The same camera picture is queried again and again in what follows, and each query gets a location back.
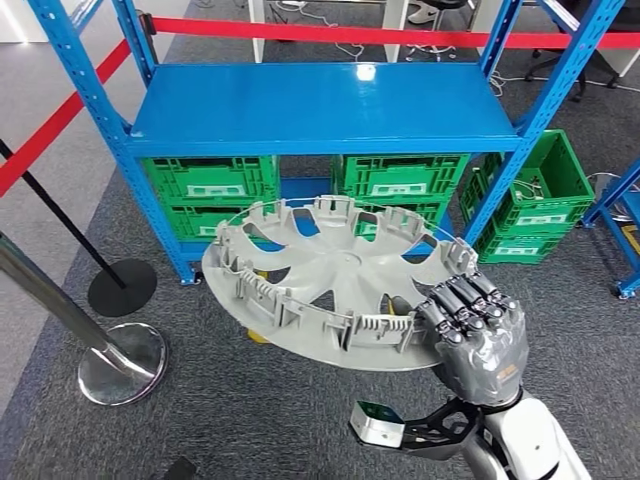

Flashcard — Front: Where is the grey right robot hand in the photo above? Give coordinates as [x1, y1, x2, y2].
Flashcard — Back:
[414, 270, 531, 407]

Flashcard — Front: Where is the grey plastic hubcap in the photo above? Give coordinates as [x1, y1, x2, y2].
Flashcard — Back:
[201, 194, 479, 372]

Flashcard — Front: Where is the blue metal shelf rack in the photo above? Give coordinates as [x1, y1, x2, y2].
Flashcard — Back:
[27, 0, 627, 287]
[581, 157, 640, 301]

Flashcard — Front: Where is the black robot body part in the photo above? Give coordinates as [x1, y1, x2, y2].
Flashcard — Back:
[159, 457, 197, 480]

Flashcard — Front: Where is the white desk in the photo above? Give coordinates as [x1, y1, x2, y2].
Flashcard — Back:
[248, 0, 411, 65]
[469, 0, 503, 34]

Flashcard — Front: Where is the black office chair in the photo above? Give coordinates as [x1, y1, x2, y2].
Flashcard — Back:
[525, 0, 640, 104]

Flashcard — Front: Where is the chrome stanchion with round base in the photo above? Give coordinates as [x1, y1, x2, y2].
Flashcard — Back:
[0, 231, 168, 407]

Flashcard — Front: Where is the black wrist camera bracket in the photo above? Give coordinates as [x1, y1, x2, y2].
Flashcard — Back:
[399, 396, 486, 460]

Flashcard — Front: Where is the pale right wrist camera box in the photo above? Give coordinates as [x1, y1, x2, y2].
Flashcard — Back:
[349, 399, 406, 450]

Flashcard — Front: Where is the white cable bundle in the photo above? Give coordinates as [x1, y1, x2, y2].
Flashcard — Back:
[512, 168, 553, 203]

